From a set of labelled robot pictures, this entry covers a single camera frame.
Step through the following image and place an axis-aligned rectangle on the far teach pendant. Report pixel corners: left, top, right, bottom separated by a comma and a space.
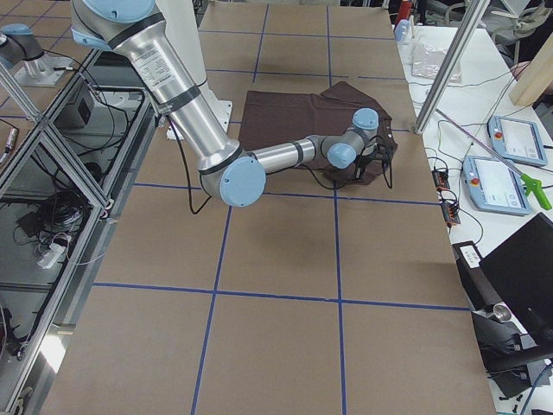
487, 116, 548, 167

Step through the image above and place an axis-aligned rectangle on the silver foil bag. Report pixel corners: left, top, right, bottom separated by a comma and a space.
411, 43, 448, 80

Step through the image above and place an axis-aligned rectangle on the teach pendant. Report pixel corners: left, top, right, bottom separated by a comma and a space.
462, 156, 531, 216
487, 116, 548, 167

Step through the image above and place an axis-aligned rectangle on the black laptop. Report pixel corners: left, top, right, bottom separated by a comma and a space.
480, 213, 552, 344

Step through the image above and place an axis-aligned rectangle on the white power strip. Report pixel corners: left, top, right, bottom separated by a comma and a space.
37, 242, 66, 269

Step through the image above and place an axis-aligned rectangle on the black monitor stand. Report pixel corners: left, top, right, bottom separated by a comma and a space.
472, 313, 552, 398

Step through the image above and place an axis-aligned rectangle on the near teach pendant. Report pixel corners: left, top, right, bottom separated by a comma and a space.
462, 156, 531, 216

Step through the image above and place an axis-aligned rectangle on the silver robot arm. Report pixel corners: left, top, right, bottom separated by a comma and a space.
71, 1, 379, 207
1, 23, 73, 87

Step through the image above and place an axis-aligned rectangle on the brown t-shirt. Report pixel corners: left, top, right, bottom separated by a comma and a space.
238, 81, 398, 187

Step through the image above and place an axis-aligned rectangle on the green grabber tool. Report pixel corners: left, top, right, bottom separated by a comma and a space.
435, 108, 543, 209

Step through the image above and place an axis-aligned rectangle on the wooden beam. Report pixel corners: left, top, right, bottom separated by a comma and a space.
509, 0, 553, 107

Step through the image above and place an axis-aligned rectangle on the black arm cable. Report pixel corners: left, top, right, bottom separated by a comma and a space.
170, 120, 394, 215

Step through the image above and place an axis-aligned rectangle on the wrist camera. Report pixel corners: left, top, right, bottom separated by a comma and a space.
374, 143, 395, 169

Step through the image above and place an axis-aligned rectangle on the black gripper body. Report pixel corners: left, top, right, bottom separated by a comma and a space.
357, 144, 380, 173

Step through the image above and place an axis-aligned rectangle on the aluminium frame post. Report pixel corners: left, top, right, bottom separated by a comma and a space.
414, 0, 490, 134

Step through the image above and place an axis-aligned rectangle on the orange circuit board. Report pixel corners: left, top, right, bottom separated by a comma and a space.
441, 200, 461, 227
431, 169, 450, 191

